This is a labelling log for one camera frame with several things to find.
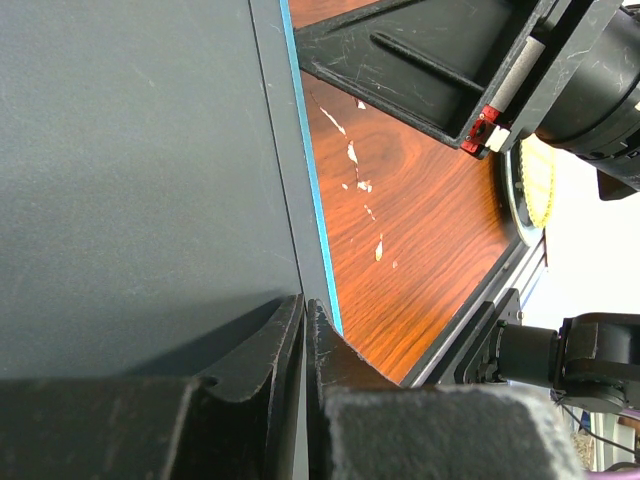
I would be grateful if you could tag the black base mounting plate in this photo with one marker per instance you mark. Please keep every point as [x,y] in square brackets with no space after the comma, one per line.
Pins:
[471,348]

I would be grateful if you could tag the aluminium frame rail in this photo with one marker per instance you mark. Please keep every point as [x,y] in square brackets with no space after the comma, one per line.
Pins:
[511,279]

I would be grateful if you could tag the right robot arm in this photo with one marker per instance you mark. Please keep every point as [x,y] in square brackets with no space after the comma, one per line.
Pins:
[592,361]

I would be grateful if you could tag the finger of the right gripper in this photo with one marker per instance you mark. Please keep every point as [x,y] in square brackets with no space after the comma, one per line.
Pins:
[433,65]

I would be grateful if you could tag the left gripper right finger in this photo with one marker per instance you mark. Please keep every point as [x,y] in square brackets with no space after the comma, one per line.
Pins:
[360,425]

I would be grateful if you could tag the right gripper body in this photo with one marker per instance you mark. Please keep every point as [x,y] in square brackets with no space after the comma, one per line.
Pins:
[575,86]

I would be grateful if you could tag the grey plate with yellow mat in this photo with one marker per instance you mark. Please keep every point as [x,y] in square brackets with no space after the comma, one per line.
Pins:
[528,174]

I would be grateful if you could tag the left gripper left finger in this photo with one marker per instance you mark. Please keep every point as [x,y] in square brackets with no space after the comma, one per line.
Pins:
[235,420]

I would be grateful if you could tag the black network switch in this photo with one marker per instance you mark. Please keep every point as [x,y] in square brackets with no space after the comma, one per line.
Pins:
[159,199]

